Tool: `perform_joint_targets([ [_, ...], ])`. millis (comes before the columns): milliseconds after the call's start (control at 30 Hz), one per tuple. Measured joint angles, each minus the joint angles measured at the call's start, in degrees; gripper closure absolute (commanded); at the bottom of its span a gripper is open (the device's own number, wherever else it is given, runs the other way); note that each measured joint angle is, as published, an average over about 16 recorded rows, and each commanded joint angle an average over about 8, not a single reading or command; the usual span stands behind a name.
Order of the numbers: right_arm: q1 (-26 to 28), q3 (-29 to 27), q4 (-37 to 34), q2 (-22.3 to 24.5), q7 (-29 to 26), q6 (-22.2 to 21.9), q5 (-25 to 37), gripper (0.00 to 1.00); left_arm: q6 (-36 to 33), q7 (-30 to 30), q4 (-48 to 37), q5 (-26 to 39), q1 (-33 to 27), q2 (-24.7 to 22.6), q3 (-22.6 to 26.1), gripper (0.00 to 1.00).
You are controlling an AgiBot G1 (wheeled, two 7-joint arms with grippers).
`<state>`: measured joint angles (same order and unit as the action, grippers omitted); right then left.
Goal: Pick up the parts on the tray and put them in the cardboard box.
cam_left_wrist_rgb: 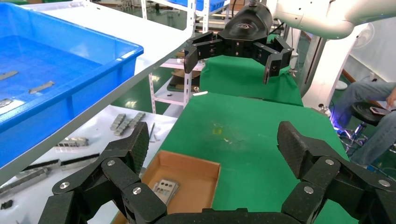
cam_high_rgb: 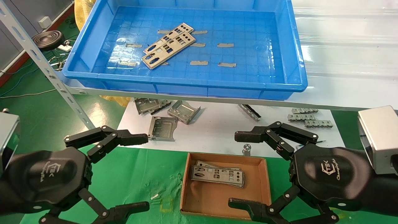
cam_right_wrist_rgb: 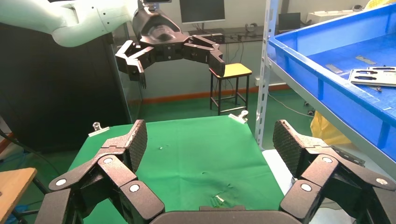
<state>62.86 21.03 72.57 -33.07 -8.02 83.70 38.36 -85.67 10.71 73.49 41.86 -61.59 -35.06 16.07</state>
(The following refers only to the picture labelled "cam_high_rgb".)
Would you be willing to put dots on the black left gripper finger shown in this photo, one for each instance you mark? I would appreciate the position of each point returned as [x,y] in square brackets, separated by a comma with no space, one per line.
[130,139]

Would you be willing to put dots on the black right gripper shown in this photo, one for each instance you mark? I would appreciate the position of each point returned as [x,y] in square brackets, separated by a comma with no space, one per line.
[329,174]

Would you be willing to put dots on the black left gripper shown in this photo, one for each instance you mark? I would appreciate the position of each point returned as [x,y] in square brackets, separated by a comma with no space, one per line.
[46,177]

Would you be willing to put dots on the shallow cardboard box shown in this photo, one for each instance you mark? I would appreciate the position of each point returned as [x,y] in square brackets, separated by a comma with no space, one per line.
[217,199]

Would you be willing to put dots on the blue plastic tray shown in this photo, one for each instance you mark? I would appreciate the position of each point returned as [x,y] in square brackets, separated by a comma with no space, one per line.
[255,28]

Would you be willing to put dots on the green table cloth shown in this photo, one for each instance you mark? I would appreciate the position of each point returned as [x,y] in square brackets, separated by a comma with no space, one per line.
[140,174]

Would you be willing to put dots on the stack of metal plates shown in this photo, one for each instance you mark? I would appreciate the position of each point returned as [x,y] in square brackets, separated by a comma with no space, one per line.
[203,163]

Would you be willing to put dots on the dark grey metal part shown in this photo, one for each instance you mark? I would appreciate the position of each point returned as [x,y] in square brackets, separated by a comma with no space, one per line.
[164,103]

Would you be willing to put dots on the white paper sheet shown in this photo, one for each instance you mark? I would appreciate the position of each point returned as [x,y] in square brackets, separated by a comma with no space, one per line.
[217,130]

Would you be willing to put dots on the long narrow metal strip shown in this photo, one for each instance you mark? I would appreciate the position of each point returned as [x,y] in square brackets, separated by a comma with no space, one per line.
[249,112]

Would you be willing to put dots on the open grey metal housing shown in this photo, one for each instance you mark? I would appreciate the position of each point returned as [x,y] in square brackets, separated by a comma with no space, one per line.
[183,110]

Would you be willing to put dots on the grey metal connector strip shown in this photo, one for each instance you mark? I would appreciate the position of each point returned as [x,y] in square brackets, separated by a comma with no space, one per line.
[304,110]
[300,118]
[317,124]

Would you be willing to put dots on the perforated grey shelf upright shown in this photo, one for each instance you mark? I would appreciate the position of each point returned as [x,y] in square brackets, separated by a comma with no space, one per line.
[46,67]

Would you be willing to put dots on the white power strip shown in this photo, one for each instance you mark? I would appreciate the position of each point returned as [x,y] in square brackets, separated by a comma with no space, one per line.
[65,48]

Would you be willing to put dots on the round black base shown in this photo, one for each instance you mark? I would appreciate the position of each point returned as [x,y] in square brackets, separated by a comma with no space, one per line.
[48,39]

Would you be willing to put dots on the flat grey metal frame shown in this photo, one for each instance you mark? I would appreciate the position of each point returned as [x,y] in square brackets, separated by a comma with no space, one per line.
[161,137]

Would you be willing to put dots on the bent grey metal bracket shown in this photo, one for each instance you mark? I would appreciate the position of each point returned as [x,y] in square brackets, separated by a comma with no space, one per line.
[146,105]

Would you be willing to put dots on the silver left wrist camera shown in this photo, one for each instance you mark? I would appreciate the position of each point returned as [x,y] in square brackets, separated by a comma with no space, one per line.
[7,137]

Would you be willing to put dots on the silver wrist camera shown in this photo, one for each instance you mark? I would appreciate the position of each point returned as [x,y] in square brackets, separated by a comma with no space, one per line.
[379,137]
[7,137]

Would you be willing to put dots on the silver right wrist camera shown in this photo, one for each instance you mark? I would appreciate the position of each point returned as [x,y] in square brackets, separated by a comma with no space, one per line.
[379,137]

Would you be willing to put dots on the white wall socket box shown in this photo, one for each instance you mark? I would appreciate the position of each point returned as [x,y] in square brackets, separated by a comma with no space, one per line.
[45,22]

